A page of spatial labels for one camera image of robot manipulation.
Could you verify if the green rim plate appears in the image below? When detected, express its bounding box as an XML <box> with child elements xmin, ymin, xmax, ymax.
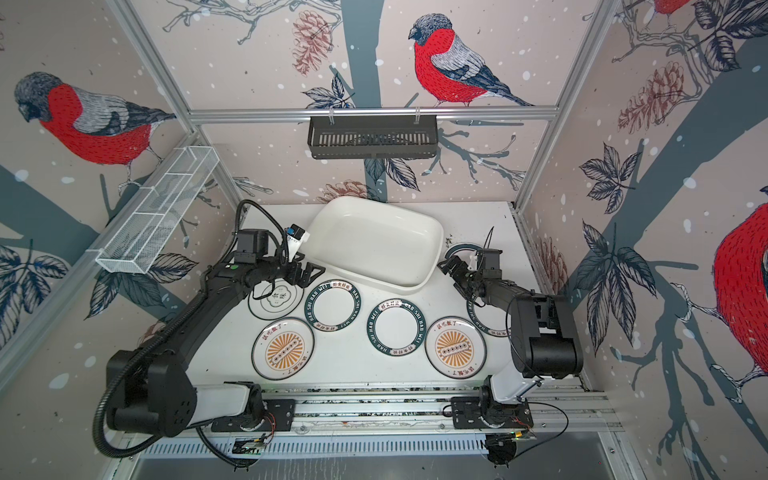
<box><xmin>366</xmin><ymin>298</ymin><xmax>427</xmax><ymax>357</ymax></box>
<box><xmin>304</xmin><ymin>279</ymin><xmax>362</xmax><ymax>332</ymax></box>
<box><xmin>466</xmin><ymin>301</ymin><xmax>508</xmax><ymax>338</ymax></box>

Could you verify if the orange sunburst plate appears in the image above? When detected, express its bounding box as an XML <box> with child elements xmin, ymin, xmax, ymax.
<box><xmin>424</xmin><ymin>316</ymin><xmax>487</xmax><ymax>380</ymax></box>
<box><xmin>251</xmin><ymin>317</ymin><xmax>315</xmax><ymax>381</ymax></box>

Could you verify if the green red ring plate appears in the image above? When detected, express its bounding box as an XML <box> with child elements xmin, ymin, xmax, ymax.
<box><xmin>444</xmin><ymin>243</ymin><xmax>482</xmax><ymax>259</ymax></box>

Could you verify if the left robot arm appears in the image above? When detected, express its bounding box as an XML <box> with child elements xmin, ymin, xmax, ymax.
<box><xmin>94</xmin><ymin>257</ymin><xmax>325</xmax><ymax>438</ymax></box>

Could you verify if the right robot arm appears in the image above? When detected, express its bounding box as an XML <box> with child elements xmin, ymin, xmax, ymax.
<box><xmin>437</xmin><ymin>249</ymin><xmax>584</xmax><ymax>404</ymax></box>

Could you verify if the white plastic bin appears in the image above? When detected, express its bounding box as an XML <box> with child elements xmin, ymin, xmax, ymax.
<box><xmin>300</xmin><ymin>197</ymin><xmax>444</xmax><ymax>295</ymax></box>

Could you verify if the white black line plate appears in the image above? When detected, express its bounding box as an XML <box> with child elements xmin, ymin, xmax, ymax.
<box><xmin>247</xmin><ymin>279</ymin><xmax>304</xmax><ymax>321</ymax></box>

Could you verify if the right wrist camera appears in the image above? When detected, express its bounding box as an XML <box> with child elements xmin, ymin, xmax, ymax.
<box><xmin>478</xmin><ymin>249</ymin><xmax>503</xmax><ymax>280</ymax></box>

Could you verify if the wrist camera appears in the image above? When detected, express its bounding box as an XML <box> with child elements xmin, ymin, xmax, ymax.
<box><xmin>285</xmin><ymin>224</ymin><xmax>310</xmax><ymax>261</ymax></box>
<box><xmin>478</xmin><ymin>249</ymin><xmax>503</xmax><ymax>280</ymax></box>

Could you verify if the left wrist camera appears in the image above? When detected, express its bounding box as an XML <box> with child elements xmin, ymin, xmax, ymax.
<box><xmin>285</xmin><ymin>224</ymin><xmax>310</xmax><ymax>261</ymax></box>

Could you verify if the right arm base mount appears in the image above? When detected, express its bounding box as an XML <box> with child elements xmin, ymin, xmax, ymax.
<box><xmin>450</xmin><ymin>397</ymin><xmax>533</xmax><ymax>430</ymax></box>

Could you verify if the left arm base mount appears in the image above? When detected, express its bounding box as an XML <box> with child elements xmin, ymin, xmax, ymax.
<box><xmin>211</xmin><ymin>399</ymin><xmax>296</xmax><ymax>433</ymax></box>

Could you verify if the white mesh wall shelf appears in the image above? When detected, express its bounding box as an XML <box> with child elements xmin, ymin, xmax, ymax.
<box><xmin>96</xmin><ymin>146</ymin><xmax>219</xmax><ymax>274</ymax></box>

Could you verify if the black hanging wire basket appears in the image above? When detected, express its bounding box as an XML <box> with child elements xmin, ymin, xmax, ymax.
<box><xmin>307</xmin><ymin>115</ymin><xmax>439</xmax><ymax>160</ymax></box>

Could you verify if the black corrugated cable conduit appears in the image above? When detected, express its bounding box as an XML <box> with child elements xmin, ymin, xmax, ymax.
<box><xmin>91</xmin><ymin>317</ymin><xmax>193</xmax><ymax>459</ymax></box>

